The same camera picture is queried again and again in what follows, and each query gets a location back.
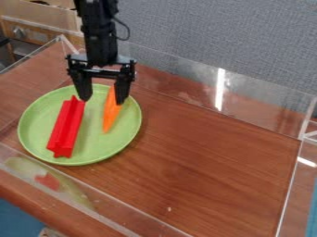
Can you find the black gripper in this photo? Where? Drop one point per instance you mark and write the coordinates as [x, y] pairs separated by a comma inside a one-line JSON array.
[[81, 71]]

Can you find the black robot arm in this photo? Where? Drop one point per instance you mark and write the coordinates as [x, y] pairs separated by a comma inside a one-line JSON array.
[[100, 62]]

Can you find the orange toy carrot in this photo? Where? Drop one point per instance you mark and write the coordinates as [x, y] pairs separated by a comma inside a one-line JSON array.
[[111, 110]]

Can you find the green round plate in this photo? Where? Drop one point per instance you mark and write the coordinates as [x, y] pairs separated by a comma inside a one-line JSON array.
[[94, 145]]

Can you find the red star-shaped block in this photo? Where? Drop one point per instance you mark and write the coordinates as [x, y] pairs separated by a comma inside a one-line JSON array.
[[62, 135]]

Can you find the cardboard box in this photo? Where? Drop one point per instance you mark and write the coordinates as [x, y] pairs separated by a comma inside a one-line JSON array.
[[53, 13]]

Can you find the wooden shelf unit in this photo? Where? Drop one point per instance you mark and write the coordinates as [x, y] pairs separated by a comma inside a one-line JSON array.
[[30, 35]]

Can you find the clear acrylic enclosure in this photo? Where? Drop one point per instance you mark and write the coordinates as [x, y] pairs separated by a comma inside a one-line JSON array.
[[220, 165]]

